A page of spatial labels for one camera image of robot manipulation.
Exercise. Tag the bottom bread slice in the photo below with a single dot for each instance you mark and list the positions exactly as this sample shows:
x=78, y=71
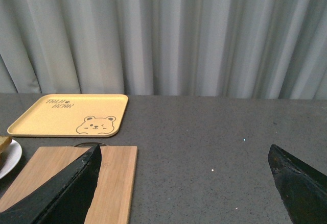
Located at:
x=4, y=143

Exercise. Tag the metal cutting board handle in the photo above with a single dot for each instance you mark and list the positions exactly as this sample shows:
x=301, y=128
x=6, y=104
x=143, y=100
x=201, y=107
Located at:
x=89, y=144

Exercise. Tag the grey curtain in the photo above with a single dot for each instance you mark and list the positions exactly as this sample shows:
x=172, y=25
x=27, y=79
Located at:
x=232, y=48

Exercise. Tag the bamboo cutting board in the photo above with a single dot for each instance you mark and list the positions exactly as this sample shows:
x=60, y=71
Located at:
x=112, y=199

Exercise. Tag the yellow bear tray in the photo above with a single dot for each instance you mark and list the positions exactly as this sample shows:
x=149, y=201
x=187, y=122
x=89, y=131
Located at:
x=72, y=115

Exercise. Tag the white round plate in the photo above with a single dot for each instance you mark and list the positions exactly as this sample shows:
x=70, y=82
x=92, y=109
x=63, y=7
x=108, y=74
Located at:
x=10, y=158

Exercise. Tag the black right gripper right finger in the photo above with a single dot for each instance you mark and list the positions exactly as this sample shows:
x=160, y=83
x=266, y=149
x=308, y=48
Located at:
x=302, y=188

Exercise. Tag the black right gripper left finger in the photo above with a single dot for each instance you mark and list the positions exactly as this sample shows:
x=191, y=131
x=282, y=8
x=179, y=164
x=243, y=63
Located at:
x=64, y=198

